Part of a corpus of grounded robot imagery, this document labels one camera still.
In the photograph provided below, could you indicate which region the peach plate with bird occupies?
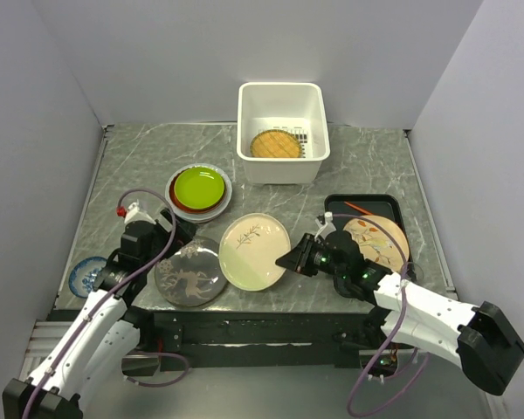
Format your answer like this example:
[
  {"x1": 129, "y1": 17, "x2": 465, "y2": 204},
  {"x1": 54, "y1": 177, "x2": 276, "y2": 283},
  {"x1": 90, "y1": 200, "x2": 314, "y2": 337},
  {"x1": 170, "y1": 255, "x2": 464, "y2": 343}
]
[{"x1": 343, "y1": 216, "x2": 410, "y2": 271}]

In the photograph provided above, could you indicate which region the round woven bamboo mat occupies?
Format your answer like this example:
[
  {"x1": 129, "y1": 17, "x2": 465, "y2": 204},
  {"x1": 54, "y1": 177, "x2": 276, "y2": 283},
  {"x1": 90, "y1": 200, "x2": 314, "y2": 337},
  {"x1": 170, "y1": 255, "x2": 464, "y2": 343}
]
[{"x1": 250, "y1": 129, "x2": 302, "y2": 158}]

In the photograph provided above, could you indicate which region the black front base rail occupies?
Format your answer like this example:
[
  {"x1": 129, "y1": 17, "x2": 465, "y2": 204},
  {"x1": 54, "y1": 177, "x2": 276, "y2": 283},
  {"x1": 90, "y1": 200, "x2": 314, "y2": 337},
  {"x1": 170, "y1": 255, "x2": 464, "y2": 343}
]
[{"x1": 47, "y1": 307, "x2": 416, "y2": 372}]

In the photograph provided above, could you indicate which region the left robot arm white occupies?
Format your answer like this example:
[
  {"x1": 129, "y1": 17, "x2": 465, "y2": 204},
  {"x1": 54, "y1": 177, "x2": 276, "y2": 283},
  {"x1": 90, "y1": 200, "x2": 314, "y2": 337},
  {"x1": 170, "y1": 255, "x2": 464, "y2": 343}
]
[{"x1": 2, "y1": 209, "x2": 197, "y2": 418}]

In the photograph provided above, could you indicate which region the black rectangular tray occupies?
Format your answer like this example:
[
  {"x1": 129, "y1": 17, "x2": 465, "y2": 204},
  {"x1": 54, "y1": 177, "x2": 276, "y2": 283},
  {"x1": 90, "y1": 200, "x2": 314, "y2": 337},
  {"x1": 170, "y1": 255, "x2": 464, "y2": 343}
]
[{"x1": 324, "y1": 193, "x2": 414, "y2": 267}]

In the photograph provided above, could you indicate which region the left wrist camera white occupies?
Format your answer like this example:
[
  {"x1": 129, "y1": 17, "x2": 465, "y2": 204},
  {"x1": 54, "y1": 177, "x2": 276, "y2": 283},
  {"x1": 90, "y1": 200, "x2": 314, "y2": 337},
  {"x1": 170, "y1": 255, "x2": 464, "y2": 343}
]
[{"x1": 115, "y1": 200, "x2": 155, "y2": 225}]

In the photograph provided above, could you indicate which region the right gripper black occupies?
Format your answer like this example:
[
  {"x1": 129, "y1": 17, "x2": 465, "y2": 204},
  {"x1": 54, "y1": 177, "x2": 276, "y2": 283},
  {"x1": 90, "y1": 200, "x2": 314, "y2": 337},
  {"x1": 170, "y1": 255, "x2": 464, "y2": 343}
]
[{"x1": 276, "y1": 232, "x2": 348, "y2": 279}]

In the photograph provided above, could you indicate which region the cream plate with branch motif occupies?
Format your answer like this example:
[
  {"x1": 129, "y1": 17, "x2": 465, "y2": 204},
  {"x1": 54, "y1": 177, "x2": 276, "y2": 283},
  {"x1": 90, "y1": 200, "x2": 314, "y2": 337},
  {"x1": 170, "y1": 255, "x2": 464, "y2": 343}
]
[{"x1": 218, "y1": 213, "x2": 292, "y2": 292}]

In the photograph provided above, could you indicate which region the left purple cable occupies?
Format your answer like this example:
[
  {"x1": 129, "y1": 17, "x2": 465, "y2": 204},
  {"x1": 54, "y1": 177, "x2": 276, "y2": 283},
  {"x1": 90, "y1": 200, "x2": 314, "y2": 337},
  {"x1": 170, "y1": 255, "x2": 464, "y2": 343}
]
[{"x1": 24, "y1": 188, "x2": 192, "y2": 419}]

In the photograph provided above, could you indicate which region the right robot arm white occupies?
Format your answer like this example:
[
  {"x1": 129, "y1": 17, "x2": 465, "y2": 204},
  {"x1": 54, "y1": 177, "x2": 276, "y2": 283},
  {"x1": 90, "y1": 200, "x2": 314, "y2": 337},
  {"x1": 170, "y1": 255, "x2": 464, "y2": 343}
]
[{"x1": 276, "y1": 231, "x2": 524, "y2": 395}]

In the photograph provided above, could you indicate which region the pale grey large plate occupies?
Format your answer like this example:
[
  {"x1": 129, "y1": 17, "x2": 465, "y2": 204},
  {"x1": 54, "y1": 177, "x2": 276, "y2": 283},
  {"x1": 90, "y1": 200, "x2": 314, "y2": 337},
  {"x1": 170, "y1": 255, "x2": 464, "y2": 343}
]
[{"x1": 165, "y1": 163, "x2": 232, "y2": 223}]

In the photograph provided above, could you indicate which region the white plastic bin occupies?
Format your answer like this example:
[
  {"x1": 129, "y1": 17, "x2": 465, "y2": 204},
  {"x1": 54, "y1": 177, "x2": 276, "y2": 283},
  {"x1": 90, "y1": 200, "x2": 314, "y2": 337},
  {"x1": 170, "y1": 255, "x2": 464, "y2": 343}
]
[{"x1": 237, "y1": 82, "x2": 330, "y2": 184}]

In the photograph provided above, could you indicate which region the glass plate with deer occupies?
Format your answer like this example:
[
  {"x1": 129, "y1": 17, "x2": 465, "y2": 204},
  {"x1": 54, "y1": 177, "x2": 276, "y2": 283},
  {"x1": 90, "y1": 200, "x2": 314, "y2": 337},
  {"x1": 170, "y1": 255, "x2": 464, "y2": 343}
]
[{"x1": 154, "y1": 237, "x2": 228, "y2": 307}]

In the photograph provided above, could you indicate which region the orange chopstick upper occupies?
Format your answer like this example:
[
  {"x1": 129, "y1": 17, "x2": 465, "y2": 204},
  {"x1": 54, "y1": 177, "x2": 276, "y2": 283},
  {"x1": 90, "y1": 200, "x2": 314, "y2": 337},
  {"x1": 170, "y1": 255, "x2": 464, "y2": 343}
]
[{"x1": 344, "y1": 202, "x2": 374, "y2": 216}]

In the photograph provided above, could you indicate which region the red scalloped plate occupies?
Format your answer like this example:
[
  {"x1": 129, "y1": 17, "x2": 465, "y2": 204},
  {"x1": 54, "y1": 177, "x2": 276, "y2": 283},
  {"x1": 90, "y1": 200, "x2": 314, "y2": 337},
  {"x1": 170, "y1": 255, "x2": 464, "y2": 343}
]
[{"x1": 168, "y1": 172, "x2": 227, "y2": 214}]

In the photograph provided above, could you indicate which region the lime green plate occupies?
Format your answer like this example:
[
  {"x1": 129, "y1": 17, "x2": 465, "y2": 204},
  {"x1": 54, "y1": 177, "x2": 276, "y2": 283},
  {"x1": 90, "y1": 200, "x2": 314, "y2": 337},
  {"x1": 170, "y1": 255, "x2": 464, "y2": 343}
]
[{"x1": 174, "y1": 166, "x2": 225, "y2": 211}]

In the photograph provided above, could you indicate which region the clear glass cup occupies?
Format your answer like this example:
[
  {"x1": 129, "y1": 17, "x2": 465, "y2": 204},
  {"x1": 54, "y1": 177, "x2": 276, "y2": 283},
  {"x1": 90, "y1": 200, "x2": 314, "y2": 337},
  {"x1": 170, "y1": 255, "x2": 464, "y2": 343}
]
[{"x1": 407, "y1": 262, "x2": 424, "y2": 284}]

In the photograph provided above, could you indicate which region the blue and white small dish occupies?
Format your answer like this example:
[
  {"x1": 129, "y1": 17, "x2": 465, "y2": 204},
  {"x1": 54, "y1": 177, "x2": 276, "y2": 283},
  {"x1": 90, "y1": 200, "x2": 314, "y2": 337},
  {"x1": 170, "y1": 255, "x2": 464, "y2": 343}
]
[{"x1": 68, "y1": 256, "x2": 107, "y2": 299}]

